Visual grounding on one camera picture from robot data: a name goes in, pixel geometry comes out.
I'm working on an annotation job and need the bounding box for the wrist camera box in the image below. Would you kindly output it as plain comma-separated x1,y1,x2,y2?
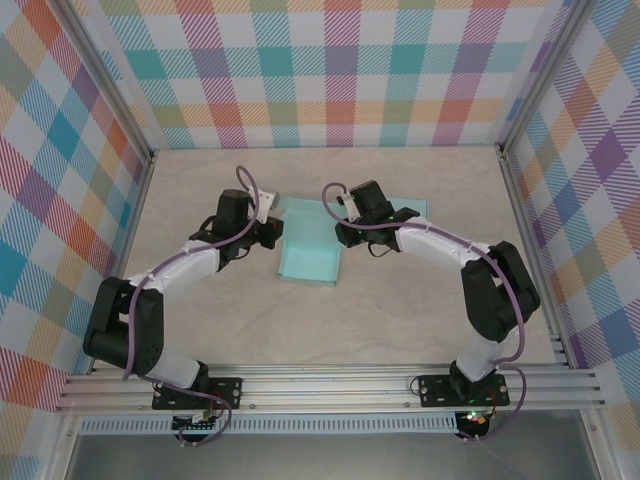
255,186,281,225
337,192,360,225

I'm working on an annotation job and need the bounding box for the aluminium corner post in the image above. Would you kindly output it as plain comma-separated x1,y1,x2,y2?
49,0,157,162
498,0,595,152

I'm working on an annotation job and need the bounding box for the light blue paper box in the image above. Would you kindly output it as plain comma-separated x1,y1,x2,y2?
276,196,346,290
384,197,432,220

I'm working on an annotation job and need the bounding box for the aluminium side rail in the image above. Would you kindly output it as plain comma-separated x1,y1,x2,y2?
87,149,159,376
497,144,572,370

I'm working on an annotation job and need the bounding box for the small black circuit board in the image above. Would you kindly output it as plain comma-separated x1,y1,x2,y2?
171,412,222,434
455,409,492,432

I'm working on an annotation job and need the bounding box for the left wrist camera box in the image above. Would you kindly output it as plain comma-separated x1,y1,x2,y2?
255,186,281,225

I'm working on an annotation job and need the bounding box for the aluminium frame leg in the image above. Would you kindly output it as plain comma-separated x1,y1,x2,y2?
579,410,615,480
47,412,81,480

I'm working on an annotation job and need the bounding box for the grey metal panel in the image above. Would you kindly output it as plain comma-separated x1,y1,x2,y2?
62,433,604,480

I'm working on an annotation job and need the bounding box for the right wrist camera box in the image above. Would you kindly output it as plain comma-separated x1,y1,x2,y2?
337,192,360,225

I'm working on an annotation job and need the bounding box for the white slotted cable duct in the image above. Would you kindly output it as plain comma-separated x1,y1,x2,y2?
78,417,460,436

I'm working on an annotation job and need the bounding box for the purple cable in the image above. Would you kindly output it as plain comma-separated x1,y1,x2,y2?
322,181,527,444
122,164,266,447

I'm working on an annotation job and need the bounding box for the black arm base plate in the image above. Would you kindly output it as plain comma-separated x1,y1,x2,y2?
152,377,245,412
417,374,511,409

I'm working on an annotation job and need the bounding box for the aluminium mounting rail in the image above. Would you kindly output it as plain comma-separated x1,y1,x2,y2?
54,362,607,415

